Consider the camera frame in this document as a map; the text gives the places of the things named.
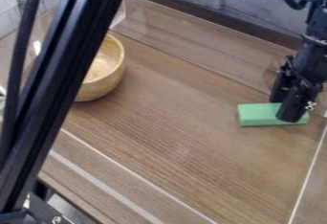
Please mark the black metal bracket with screw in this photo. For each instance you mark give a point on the black metal bracket with screw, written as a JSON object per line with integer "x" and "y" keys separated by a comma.
{"x": 40, "y": 213}

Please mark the green rectangular block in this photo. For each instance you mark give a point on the green rectangular block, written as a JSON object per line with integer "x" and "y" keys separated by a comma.
{"x": 259, "y": 114}

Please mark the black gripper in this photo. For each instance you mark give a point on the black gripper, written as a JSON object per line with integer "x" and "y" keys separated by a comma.
{"x": 302, "y": 75}

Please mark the wooden bowl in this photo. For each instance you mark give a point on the wooden bowl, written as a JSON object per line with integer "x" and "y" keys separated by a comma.
{"x": 106, "y": 72}

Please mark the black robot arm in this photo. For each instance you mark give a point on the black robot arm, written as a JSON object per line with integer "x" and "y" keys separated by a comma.
{"x": 314, "y": 38}

